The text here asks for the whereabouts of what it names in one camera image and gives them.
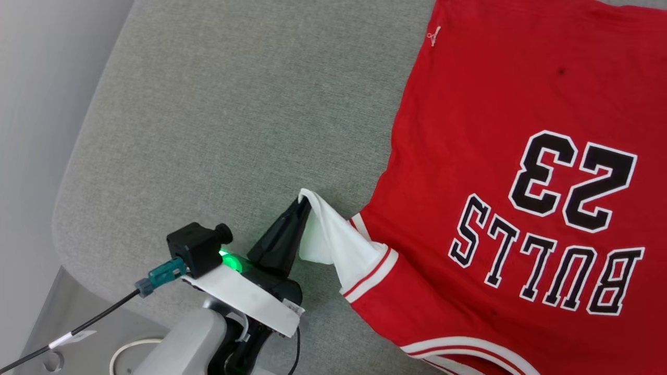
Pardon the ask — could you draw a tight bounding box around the red Bulls basketball jersey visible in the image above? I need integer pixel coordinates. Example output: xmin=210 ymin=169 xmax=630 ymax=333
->
xmin=298 ymin=0 xmax=667 ymax=375

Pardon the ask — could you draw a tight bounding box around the left gripper with band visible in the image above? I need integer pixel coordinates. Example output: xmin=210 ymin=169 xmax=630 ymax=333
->
xmin=182 ymin=199 xmax=312 ymax=370

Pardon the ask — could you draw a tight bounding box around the black cable with teal plug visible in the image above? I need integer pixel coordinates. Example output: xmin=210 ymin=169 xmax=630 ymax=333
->
xmin=0 ymin=258 xmax=187 ymax=373

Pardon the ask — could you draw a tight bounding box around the white cable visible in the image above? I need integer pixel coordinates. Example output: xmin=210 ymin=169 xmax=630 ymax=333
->
xmin=109 ymin=337 xmax=165 ymax=375

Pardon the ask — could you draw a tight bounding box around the thin black cable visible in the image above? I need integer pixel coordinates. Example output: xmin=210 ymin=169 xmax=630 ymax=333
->
xmin=288 ymin=326 xmax=302 ymax=375

